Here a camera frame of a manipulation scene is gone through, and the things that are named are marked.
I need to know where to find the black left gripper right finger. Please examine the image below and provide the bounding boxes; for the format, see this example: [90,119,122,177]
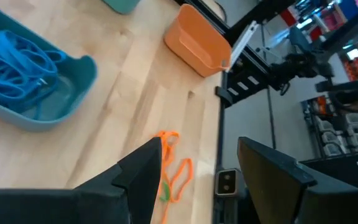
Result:
[237,136,358,224]

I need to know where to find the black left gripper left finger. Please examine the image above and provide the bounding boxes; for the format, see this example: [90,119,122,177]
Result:
[0,136,163,224]

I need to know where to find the blue plastic basket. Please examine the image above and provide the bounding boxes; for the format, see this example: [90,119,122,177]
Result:
[0,0,98,133]

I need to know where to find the orange rubber band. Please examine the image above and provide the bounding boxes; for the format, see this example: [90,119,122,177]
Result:
[159,200,170,224]
[168,157,195,204]
[153,130,180,170]

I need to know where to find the green rubber band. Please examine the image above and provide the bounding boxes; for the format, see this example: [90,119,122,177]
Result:
[160,180,171,202]

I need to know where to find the grey storage bin shelf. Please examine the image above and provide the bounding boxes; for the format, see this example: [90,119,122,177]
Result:
[301,95,358,158]

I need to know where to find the white strip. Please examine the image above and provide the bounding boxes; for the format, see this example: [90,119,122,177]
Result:
[229,21,260,73]

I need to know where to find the orange plastic basket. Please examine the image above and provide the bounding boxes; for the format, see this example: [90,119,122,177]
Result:
[163,3,232,78]

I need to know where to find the green plastic basket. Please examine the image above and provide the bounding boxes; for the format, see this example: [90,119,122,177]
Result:
[101,0,142,15]

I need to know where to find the grey table-level camera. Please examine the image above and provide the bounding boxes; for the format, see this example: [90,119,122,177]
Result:
[215,168,241,197]

